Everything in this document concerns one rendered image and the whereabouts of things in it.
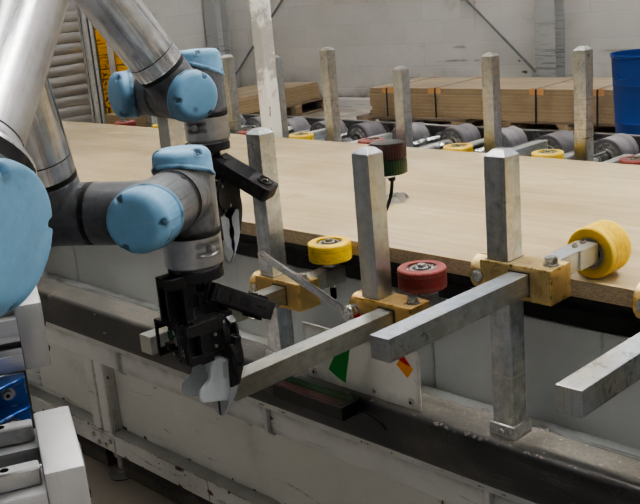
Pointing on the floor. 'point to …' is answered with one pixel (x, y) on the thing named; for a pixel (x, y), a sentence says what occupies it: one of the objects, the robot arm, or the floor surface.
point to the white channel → (265, 65)
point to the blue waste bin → (634, 91)
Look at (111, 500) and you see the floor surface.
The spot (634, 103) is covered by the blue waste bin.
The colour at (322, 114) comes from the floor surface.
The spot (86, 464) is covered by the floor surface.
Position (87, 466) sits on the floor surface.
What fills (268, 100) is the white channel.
